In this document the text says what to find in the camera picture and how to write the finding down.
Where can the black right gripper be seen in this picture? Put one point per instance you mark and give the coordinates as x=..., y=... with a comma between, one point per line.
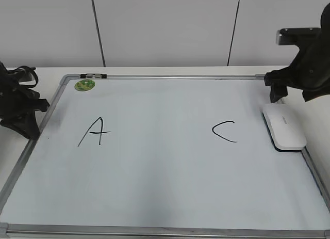
x=309, y=71

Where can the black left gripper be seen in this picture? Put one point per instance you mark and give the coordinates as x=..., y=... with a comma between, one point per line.
x=16, y=90

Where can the white rectangular eraser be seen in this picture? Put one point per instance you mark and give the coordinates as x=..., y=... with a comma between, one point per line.
x=284, y=127

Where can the round green sticker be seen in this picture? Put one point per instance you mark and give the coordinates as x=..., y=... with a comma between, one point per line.
x=84, y=85

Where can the black and silver board clip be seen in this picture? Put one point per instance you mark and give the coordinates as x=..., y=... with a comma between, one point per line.
x=93, y=76

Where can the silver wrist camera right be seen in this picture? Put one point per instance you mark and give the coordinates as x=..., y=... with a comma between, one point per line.
x=296, y=36

